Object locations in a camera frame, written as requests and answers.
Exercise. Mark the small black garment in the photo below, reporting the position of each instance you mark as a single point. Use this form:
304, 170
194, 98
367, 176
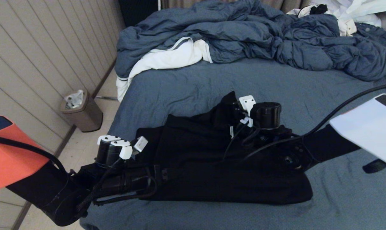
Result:
319, 9

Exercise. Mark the white plastic bin liner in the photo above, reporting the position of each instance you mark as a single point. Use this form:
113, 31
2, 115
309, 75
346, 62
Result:
74, 99

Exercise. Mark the grey metal rod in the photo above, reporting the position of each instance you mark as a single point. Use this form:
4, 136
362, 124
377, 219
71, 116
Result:
106, 97

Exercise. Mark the black furniture piece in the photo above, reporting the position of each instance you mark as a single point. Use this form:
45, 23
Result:
138, 9

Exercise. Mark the brown trash bin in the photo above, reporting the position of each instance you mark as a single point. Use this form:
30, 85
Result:
87, 115

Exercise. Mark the blue bed sheet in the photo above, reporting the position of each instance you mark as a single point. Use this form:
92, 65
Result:
180, 92

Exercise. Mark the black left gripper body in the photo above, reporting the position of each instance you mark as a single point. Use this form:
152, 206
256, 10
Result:
122, 182

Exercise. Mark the rumpled blue duvet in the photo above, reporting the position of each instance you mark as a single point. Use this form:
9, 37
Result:
244, 32

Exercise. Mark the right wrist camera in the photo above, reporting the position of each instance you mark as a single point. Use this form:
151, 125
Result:
263, 113

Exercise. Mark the black zip hoodie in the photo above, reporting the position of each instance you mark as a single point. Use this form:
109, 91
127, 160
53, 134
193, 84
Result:
196, 159

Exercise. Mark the beige curtain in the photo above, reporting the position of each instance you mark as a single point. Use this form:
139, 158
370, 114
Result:
285, 4

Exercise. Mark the blue denim garment with buttons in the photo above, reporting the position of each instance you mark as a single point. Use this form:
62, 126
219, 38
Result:
375, 32

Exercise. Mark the white clothes pile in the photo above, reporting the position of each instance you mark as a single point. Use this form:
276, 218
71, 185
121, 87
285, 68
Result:
332, 4

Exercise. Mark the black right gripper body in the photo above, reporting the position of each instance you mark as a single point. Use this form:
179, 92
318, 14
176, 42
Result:
269, 140

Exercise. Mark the cream garment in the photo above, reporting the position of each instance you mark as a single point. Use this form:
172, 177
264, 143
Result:
348, 28

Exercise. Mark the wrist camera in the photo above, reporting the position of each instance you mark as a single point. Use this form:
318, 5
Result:
263, 113
116, 150

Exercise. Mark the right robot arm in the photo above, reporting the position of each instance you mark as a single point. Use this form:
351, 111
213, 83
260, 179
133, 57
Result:
349, 137

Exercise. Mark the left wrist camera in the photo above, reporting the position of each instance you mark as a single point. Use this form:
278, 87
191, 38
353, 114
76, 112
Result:
116, 150

